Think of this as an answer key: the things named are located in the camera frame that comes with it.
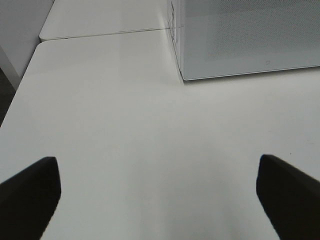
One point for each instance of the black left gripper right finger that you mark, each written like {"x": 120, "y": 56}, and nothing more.
{"x": 290, "y": 198}

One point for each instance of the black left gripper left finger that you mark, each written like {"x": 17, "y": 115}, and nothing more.
{"x": 29, "y": 199}

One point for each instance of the white microwave door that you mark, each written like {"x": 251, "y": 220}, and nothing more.
{"x": 235, "y": 37}

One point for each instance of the white microwave oven body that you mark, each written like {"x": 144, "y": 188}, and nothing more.
{"x": 174, "y": 24}

